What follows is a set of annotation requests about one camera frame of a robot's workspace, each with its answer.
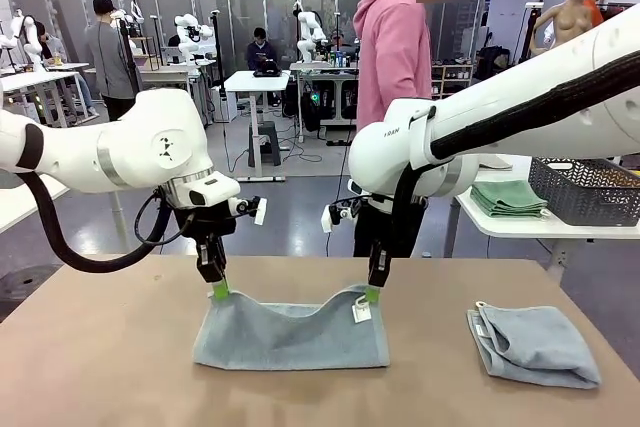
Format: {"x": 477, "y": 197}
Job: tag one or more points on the mannequin with orange shirt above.
{"x": 596, "y": 2}

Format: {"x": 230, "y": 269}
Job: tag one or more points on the black stand with white top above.
{"x": 527, "y": 32}

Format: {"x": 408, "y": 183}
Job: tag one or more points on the black device on desk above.
{"x": 267, "y": 69}

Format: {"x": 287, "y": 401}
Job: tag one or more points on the black tripod pole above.
{"x": 131, "y": 62}

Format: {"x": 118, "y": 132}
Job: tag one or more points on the small white standing desk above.
{"x": 257, "y": 84}

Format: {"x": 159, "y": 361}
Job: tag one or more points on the large white table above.
{"x": 505, "y": 227}
{"x": 30, "y": 204}

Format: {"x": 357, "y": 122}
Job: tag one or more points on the black bags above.
{"x": 494, "y": 64}

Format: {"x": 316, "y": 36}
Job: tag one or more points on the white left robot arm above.
{"x": 150, "y": 147}

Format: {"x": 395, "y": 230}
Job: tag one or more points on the man in grey jacket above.
{"x": 110, "y": 62}

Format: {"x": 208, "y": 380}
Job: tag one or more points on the grey step stool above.
{"x": 265, "y": 142}

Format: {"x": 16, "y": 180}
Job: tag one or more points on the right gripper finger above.
{"x": 372, "y": 267}
{"x": 384, "y": 262}

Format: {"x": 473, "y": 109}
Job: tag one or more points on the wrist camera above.
{"x": 327, "y": 219}
{"x": 260, "y": 209}

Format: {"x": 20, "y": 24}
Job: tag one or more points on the seated person in grey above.
{"x": 57, "y": 52}

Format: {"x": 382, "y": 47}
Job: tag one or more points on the light blue towel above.
{"x": 290, "y": 342}
{"x": 540, "y": 347}

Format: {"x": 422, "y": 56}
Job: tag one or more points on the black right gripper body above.
{"x": 382, "y": 222}

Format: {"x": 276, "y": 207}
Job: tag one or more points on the white workbench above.
{"x": 320, "y": 69}

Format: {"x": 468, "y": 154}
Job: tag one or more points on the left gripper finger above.
{"x": 222, "y": 267}
{"x": 207, "y": 262}

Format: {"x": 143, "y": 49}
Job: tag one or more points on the white lab robot arm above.
{"x": 190, "y": 34}
{"x": 310, "y": 32}
{"x": 29, "y": 34}

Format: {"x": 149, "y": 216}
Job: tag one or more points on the bare mannequin with black trousers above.
{"x": 565, "y": 22}

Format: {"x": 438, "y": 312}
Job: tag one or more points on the seated person in navy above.
{"x": 262, "y": 49}

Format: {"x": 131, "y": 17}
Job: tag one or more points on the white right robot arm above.
{"x": 500, "y": 107}

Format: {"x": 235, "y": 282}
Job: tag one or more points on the black camera stand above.
{"x": 219, "y": 57}

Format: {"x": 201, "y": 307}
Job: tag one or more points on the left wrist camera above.
{"x": 260, "y": 209}

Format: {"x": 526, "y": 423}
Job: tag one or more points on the grey woven plastic basket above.
{"x": 580, "y": 199}

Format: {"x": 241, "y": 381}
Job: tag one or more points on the person in pink hoodie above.
{"x": 390, "y": 47}

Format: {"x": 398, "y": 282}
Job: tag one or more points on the white shoe rack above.
{"x": 452, "y": 78}

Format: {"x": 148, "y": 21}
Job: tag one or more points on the black computer tower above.
{"x": 312, "y": 109}

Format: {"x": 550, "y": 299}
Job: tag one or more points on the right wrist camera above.
{"x": 327, "y": 219}

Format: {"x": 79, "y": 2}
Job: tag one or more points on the green towel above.
{"x": 505, "y": 197}

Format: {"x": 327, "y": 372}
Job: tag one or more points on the long white desk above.
{"x": 35, "y": 79}

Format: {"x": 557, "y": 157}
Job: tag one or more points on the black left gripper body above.
{"x": 210, "y": 227}

